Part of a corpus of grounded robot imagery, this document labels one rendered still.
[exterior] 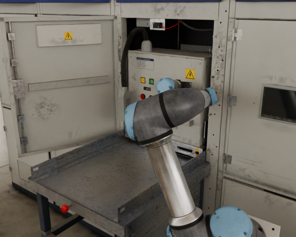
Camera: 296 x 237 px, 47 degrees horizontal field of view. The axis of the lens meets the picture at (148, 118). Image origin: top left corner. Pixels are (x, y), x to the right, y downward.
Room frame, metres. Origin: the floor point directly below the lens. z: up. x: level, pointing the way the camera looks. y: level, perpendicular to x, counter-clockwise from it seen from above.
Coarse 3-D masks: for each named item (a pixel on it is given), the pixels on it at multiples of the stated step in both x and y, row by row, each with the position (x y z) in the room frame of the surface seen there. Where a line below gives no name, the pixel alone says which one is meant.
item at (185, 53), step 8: (152, 48) 2.05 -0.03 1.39; (160, 48) 2.05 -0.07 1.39; (184, 56) 1.72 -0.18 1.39; (192, 56) 1.69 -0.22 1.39; (200, 56) 1.72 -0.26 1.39; (208, 56) 1.72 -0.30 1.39; (208, 64) 1.68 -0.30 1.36; (128, 72) 1.95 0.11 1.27; (208, 72) 1.69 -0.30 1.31; (128, 80) 1.95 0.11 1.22; (208, 80) 1.69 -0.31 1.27; (208, 112) 1.71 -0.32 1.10; (200, 128) 1.65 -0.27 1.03; (200, 136) 1.65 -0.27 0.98; (200, 144) 1.65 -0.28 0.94
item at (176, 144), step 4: (172, 140) 1.75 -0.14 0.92; (172, 144) 1.74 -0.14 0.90; (176, 144) 1.72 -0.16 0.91; (180, 144) 1.71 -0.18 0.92; (184, 144) 1.69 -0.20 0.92; (188, 144) 1.68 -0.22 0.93; (176, 148) 1.72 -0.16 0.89; (180, 148) 1.71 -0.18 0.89; (184, 148) 1.69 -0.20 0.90; (188, 148) 1.68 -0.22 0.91; (192, 148) 1.66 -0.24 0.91; (200, 148) 1.63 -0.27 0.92; (204, 148) 1.64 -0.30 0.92; (180, 152) 1.71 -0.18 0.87; (188, 152) 1.67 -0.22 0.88; (196, 152) 1.65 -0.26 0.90; (200, 152) 1.63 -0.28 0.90
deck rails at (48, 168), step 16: (96, 144) 1.77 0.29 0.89; (112, 144) 1.86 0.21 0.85; (48, 160) 1.51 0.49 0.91; (64, 160) 1.59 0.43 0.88; (80, 160) 1.64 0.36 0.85; (192, 160) 1.52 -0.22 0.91; (32, 176) 1.44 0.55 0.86; (48, 176) 1.47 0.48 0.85; (144, 192) 1.22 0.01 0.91; (160, 192) 1.31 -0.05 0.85; (128, 208) 1.14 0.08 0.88
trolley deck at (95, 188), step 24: (120, 144) 1.87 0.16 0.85; (72, 168) 1.56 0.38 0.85; (96, 168) 1.56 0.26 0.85; (120, 168) 1.56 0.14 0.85; (144, 168) 1.56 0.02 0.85; (48, 192) 1.36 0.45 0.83; (72, 192) 1.32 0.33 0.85; (96, 192) 1.32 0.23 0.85; (120, 192) 1.32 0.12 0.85; (96, 216) 1.17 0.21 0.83; (144, 216) 1.17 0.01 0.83
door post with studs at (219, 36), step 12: (228, 0) 1.59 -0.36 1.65; (216, 24) 1.63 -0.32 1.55; (216, 36) 1.62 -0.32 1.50; (216, 48) 1.62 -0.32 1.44; (216, 60) 1.62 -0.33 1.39; (216, 72) 1.61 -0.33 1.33; (216, 84) 1.61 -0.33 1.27; (216, 108) 1.61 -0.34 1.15; (216, 120) 1.60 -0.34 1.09; (216, 132) 1.60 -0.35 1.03; (216, 144) 1.60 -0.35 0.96; (216, 156) 1.59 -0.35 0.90; (216, 168) 1.59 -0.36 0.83
